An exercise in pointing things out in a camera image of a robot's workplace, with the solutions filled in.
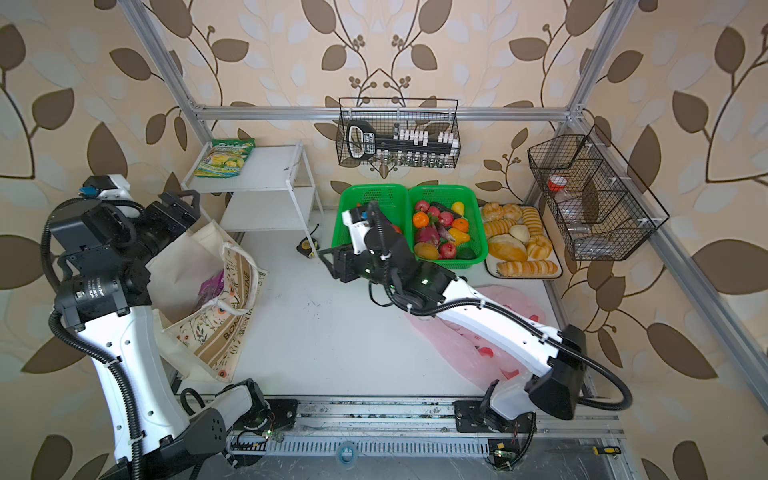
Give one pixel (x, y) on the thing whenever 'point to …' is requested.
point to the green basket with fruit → (446, 226)
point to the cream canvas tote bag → (208, 340)
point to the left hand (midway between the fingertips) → (185, 199)
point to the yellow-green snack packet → (225, 158)
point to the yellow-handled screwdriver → (607, 450)
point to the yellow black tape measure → (305, 247)
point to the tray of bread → (519, 244)
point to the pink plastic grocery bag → (482, 361)
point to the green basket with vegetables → (394, 200)
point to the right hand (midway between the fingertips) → (329, 252)
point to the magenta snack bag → (210, 289)
